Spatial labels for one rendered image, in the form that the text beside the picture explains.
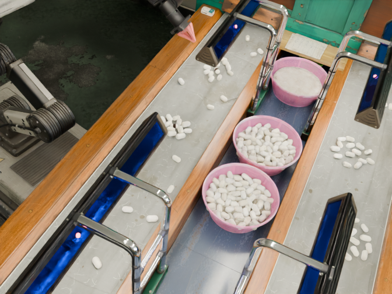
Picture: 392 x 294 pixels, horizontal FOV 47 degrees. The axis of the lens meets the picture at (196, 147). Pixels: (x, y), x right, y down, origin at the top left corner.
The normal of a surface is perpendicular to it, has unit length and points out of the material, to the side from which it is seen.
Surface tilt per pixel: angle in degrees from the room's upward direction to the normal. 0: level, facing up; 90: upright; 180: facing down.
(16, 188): 0
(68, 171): 0
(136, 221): 0
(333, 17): 90
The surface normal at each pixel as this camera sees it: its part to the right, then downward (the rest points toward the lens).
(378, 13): -0.42, 0.66
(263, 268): 0.11, -0.65
